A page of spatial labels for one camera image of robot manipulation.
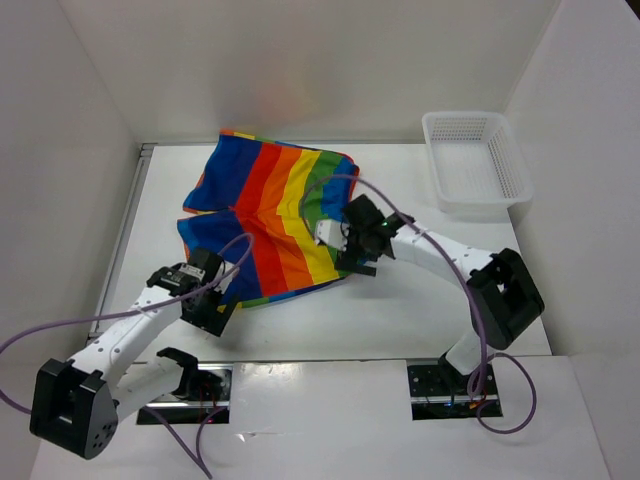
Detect white plastic basket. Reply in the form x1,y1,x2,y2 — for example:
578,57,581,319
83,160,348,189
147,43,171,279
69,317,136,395
422,111,534,216

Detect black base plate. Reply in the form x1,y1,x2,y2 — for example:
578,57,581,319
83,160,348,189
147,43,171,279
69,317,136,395
146,363,234,425
407,359,503,421

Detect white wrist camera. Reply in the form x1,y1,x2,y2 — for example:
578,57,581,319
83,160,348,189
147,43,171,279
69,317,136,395
213,260,238,295
313,219,350,252

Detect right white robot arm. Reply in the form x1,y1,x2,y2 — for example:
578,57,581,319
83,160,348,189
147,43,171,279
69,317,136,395
314,195,545,393

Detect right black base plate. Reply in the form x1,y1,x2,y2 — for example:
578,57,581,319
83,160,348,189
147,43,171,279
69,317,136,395
407,359,503,421

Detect aluminium table edge rail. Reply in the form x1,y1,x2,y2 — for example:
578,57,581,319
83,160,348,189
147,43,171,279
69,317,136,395
81,142,155,319

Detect rainbow striped shorts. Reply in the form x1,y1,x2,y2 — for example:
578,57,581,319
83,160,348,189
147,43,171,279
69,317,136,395
177,130,359,308

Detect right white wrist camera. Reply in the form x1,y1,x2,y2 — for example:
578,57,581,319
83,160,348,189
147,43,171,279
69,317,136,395
313,219,350,252

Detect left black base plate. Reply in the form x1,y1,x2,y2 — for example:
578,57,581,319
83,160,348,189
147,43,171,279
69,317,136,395
146,363,234,425

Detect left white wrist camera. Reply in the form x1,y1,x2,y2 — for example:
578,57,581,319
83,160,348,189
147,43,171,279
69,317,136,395
213,260,238,295

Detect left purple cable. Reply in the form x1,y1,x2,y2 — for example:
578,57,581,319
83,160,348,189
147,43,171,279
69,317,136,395
0,232,257,479

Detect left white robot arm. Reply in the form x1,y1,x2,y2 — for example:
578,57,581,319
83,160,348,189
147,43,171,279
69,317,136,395
29,248,238,460

